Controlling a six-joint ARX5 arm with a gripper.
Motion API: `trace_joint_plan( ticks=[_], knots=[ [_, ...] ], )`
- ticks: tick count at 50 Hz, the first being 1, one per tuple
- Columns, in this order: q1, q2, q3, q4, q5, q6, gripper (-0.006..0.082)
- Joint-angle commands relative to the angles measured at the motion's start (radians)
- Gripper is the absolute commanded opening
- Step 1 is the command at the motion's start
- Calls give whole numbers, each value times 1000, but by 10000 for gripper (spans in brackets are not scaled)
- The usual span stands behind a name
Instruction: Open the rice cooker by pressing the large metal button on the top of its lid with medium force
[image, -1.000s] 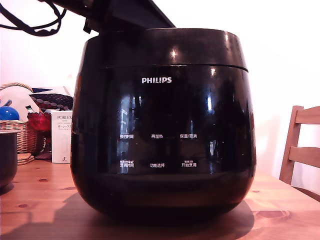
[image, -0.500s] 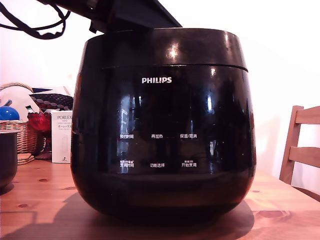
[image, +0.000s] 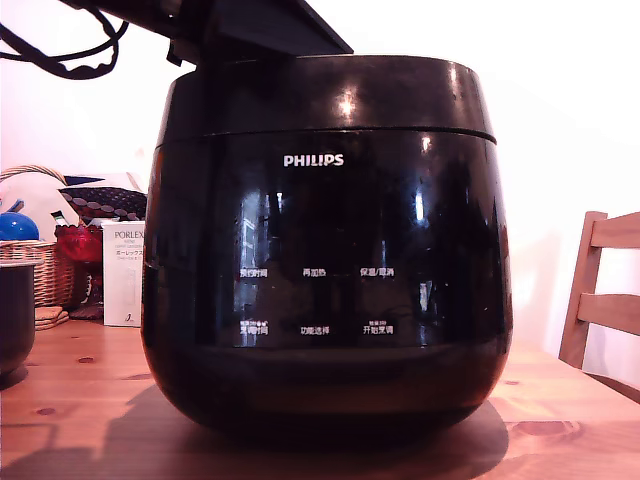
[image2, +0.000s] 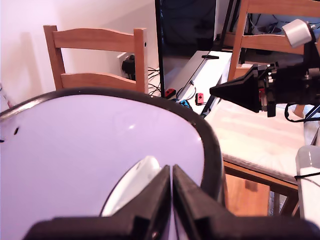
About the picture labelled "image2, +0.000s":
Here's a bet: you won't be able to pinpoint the black television screen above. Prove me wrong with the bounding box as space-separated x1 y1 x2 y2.
154 0 217 97

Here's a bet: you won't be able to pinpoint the large metal lid button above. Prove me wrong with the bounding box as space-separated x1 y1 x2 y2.
99 155 163 218

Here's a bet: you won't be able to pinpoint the pale grey camera box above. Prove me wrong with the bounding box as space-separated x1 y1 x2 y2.
281 19 320 66

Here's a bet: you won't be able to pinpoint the white plastic box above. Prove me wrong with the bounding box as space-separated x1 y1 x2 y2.
295 145 320 219

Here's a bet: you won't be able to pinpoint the blue game controller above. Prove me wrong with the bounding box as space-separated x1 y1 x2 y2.
174 99 194 110

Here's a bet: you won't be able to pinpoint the black floor cables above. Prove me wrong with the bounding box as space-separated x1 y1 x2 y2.
147 65 162 97

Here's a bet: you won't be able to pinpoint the wooden slat-back chair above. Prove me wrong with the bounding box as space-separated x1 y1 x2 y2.
227 0 320 81
42 24 148 94

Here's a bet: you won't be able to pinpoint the white low media bench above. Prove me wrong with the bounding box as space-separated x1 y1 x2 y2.
163 50 233 118

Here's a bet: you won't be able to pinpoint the thin black cable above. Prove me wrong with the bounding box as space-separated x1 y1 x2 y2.
294 170 320 181

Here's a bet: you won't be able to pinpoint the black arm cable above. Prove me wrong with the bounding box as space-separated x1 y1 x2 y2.
284 103 320 123

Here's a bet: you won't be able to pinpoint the wall socket with black plug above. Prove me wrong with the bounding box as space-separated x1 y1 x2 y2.
116 52 137 81

